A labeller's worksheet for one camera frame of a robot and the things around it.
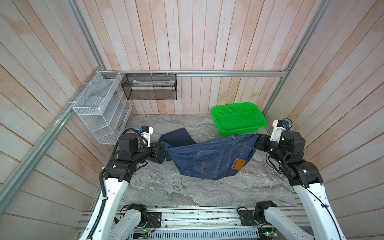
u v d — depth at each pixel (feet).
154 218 2.41
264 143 1.91
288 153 1.52
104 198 1.35
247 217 2.42
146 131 2.03
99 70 2.82
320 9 2.29
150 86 3.41
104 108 2.28
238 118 3.90
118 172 1.51
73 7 2.19
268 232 2.33
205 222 2.40
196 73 3.18
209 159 2.35
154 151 1.94
